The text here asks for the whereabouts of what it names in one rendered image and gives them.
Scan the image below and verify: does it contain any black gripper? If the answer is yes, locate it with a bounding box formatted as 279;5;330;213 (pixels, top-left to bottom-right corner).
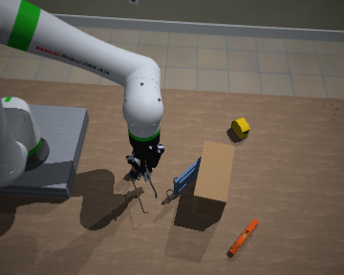
126;144;165;182

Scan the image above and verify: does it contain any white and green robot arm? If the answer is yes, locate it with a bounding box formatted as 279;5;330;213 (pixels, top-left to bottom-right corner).
0;0;163;187

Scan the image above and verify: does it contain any orange torpedo level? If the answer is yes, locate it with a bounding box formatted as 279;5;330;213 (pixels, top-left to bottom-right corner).
228;219;259;256

